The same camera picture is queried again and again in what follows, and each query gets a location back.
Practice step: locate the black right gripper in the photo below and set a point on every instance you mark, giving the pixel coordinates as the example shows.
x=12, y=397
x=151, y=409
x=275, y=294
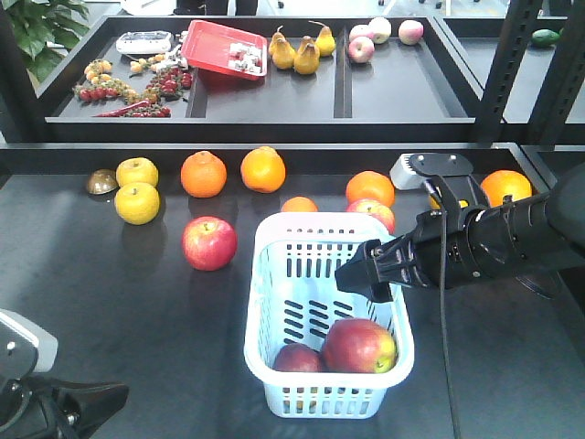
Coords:
x=421, y=258

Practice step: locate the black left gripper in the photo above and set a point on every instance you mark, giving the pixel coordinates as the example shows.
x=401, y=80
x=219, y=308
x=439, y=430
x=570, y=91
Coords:
x=37, y=407

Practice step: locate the light blue plastic basket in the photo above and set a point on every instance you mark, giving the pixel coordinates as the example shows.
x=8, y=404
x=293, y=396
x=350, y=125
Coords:
x=293, y=299

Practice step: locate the dark red apple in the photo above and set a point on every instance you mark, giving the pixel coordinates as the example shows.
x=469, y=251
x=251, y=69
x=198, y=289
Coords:
x=297, y=357

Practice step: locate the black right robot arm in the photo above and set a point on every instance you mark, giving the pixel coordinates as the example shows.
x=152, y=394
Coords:
x=463, y=242

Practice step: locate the orange behind middle apple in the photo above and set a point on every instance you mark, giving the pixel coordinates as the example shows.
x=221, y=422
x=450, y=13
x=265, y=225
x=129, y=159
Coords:
x=370, y=184

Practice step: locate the yellow apple right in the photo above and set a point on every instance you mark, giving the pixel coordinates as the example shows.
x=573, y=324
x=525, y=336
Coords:
x=434, y=201

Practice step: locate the yellow apple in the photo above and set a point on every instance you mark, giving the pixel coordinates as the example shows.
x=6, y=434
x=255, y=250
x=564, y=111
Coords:
x=137, y=169
x=434, y=201
x=137, y=203

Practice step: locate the small orange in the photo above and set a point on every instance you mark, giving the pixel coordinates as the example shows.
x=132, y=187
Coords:
x=299, y=204

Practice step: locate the large orange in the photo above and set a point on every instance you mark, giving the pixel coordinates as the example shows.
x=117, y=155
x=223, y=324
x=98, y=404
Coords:
x=503, y=182
x=263, y=170

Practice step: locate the large orange right rear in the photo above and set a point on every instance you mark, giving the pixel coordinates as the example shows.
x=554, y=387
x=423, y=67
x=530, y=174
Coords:
x=503, y=182

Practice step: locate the black wood produce display stand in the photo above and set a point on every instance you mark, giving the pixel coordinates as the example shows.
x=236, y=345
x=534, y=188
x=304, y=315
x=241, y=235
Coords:
x=126, y=306

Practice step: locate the orange with knob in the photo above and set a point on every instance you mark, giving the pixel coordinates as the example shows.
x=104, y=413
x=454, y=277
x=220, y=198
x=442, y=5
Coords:
x=203, y=175

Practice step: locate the yellow apple front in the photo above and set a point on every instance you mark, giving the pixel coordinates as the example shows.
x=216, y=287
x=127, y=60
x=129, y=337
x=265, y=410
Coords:
x=137, y=203

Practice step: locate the yellow apple rear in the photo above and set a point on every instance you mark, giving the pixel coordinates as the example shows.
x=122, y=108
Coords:
x=137, y=169

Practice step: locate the red plastic tray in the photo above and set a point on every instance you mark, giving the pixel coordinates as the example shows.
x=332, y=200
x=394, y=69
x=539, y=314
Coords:
x=225, y=50

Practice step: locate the black rear display tray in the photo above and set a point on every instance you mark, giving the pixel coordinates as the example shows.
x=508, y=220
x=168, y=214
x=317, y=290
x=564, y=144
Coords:
x=420, y=93

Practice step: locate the white remote device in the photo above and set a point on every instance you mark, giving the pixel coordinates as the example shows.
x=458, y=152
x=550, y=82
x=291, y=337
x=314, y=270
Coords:
x=144, y=42

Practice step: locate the green potted plant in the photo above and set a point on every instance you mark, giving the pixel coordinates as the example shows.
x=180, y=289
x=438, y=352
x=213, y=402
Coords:
x=39, y=26

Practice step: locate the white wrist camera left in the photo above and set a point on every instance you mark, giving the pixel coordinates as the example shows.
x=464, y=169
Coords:
x=26, y=348

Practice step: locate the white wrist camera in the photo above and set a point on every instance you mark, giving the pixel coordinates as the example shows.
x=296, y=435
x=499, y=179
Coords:
x=411, y=170
x=26, y=348

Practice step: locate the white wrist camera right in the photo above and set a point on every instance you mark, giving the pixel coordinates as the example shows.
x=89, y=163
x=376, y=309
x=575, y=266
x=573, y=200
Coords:
x=411, y=170

